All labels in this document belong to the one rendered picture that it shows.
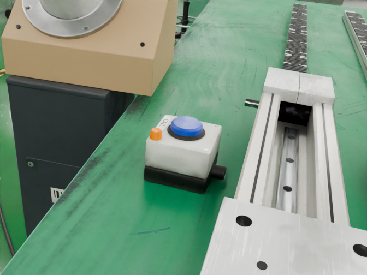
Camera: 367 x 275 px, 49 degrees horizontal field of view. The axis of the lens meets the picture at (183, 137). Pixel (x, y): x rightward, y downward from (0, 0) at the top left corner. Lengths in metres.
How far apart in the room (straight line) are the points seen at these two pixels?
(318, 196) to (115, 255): 0.20
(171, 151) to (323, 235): 0.24
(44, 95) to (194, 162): 0.41
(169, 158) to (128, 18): 0.36
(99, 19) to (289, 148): 0.43
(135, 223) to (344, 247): 0.24
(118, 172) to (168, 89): 0.30
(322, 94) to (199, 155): 0.22
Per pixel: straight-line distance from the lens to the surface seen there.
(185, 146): 0.47
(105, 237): 0.43
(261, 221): 0.28
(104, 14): 0.77
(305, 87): 0.61
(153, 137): 0.48
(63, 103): 0.79
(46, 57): 0.79
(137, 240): 0.43
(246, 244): 0.26
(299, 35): 1.19
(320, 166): 0.44
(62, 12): 0.77
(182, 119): 0.50
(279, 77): 0.63
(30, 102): 0.82
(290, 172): 0.47
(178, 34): 3.88
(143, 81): 0.74
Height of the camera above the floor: 1.08
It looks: 29 degrees down
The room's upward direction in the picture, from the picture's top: 6 degrees clockwise
